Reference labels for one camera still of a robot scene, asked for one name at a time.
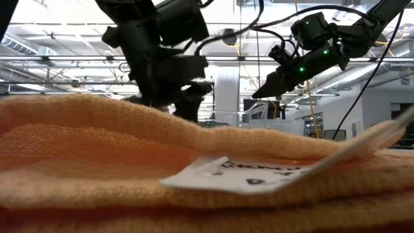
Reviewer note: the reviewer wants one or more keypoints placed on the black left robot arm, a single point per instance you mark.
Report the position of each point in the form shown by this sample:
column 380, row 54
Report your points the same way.
column 174, row 19

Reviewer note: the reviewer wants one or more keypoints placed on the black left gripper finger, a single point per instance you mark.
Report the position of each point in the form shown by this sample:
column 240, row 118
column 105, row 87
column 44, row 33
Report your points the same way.
column 189, row 106

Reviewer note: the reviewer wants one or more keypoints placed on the long ceiling light strip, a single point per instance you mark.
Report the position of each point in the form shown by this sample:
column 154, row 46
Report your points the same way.
column 64, row 58

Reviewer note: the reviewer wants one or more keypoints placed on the small black screen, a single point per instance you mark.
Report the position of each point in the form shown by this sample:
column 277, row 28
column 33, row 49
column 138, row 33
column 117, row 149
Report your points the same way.
column 334, row 135

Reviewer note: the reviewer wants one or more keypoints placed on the frosted plastic bin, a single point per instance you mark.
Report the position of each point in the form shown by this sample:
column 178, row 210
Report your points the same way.
column 278, row 127

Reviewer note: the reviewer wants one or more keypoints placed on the silver ventilation duct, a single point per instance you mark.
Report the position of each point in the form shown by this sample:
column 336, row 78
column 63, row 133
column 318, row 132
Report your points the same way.
column 16, row 45
column 355, row 76

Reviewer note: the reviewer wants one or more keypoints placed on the light grey waffle towel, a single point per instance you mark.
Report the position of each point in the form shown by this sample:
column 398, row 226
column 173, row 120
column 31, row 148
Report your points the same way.
column 398, row 151

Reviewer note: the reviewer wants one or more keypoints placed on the orange folded towel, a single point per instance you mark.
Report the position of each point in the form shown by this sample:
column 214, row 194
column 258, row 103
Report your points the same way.
column 97, row 145

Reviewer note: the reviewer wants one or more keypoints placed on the white handwritten paper tag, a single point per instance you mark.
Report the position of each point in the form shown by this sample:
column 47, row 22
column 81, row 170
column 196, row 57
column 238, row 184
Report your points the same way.
column 233, row 178

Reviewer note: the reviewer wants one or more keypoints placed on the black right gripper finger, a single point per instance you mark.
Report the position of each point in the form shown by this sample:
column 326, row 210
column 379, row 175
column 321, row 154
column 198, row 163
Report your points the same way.
column 271, row 85

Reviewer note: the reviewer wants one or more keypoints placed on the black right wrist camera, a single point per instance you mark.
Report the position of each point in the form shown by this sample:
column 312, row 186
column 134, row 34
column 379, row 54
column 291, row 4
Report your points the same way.
column 279, row 54

